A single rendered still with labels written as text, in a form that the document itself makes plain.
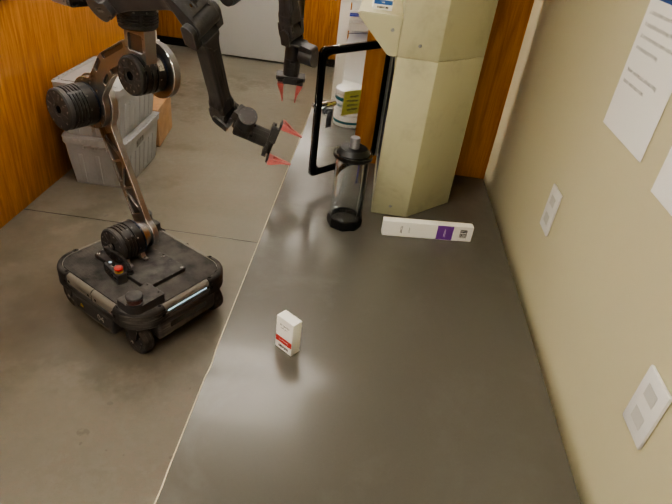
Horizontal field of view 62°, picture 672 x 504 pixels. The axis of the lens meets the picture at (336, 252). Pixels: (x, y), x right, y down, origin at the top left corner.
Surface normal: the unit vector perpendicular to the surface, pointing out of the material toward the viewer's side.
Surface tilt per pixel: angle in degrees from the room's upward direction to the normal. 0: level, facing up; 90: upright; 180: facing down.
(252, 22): 90
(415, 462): 0
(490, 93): 90
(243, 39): 90
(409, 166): 90
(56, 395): 0
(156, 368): 0
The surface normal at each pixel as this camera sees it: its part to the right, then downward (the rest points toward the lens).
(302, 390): 0.11, -0.83
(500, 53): -0.09, 0.54
